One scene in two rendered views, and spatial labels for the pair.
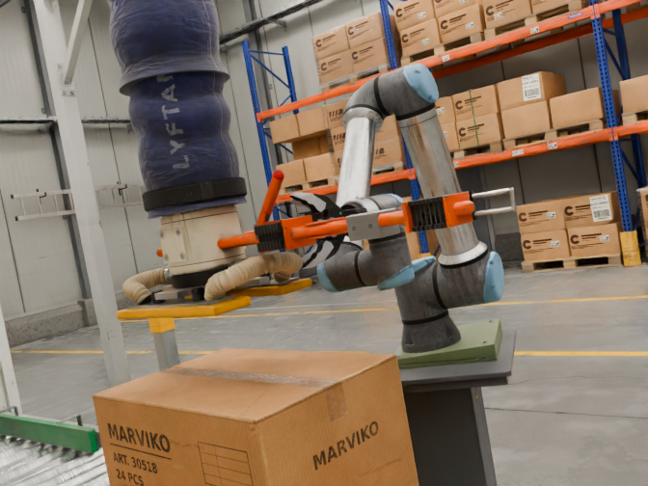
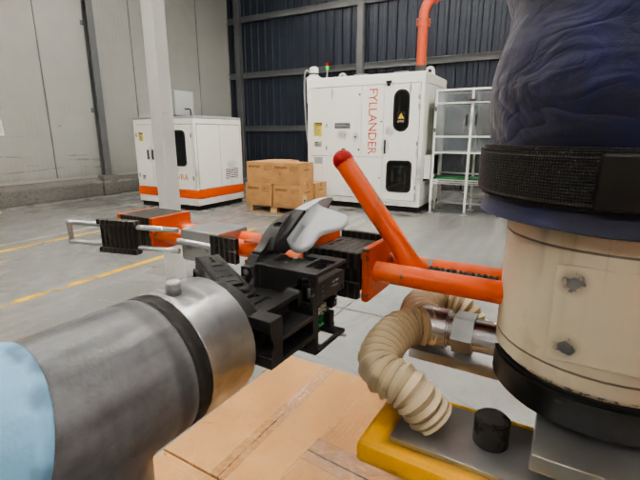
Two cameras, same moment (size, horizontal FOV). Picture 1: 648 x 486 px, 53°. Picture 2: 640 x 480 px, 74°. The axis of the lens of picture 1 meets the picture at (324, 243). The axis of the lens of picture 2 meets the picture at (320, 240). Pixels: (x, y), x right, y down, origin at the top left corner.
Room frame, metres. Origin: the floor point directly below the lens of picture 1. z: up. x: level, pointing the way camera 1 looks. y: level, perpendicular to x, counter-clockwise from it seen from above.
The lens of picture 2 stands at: (1.74, -0.04, 1.38)
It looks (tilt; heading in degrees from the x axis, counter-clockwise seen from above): 14 degrees down; 170
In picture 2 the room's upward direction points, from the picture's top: straight up
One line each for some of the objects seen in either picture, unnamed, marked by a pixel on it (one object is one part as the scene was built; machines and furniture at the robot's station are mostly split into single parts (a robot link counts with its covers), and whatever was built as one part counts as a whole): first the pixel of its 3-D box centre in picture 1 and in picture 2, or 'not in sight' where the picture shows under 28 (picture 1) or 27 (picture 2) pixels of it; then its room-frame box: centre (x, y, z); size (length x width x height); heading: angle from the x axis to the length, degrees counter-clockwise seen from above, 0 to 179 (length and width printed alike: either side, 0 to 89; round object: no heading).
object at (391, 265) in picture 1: (388, 261); not in sight; (1.53, -0.14, 1.13); 0.12 x 0.09 x 0.12; 60
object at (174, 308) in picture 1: (178, 301); not in sight; (1.37, 0.32, 1.14); 0.34 x 0.10 x 0.05; 49
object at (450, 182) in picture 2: not in sight; (468, 194); (-5.25, 3.87, 0.32); 1.25 x 0.52 x 0.63; 51
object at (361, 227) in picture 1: (372, 225); (214, 242); (1.14, -0.09, 1.23); 0.07 x 0.07 x 0.04; 49
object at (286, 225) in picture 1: (284, 233); (350, 260); (1.28, 0.07, 1.24); 0.10 x 0.08 x 0.06; 139
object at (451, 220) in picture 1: (437, 212); (155, 227); (1.05, -0.19, 1.24); 0.08 x 0.07 x 0.05; 49
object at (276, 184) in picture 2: not in sight; (288, 185); (-6.11, 0.70, 0.45); 1.21 x 1.03 x 0.91; 51
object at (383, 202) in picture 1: (380, 215); (67, 416); (1.53, -0.14, 1.24); 0.12 x 0.09 x 0.10; 139
